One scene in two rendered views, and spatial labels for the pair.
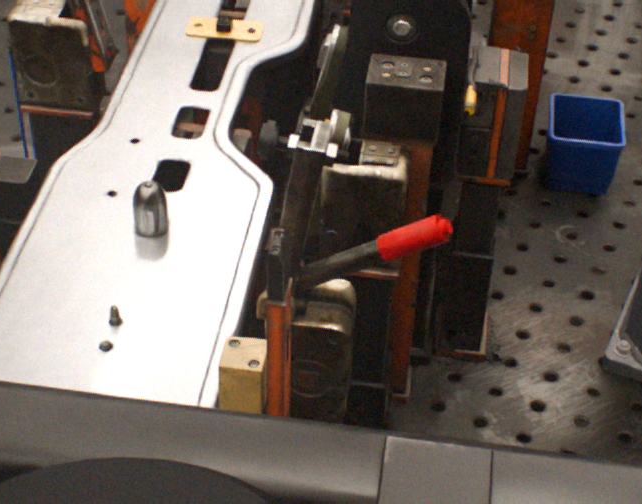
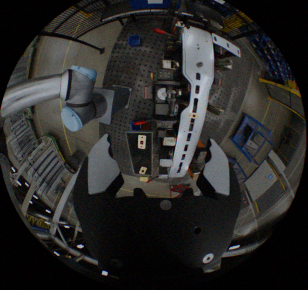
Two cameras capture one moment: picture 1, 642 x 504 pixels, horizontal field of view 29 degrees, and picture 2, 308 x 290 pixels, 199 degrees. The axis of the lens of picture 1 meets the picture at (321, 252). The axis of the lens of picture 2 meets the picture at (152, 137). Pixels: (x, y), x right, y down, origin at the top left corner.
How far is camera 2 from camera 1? 1.04 m
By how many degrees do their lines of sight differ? 17
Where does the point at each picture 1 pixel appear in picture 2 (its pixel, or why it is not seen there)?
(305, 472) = not seen: outside the picture
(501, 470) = not seen: outside the picture
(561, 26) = not seen: hidden behind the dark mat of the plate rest
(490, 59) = (148, 94)
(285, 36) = (184, 114)
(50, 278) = (208, 56)
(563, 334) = (137, 93)
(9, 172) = (217, 80)
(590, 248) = (134, 109)
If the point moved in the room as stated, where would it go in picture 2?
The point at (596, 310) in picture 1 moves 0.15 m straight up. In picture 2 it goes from (133, 98) to (129, 100)
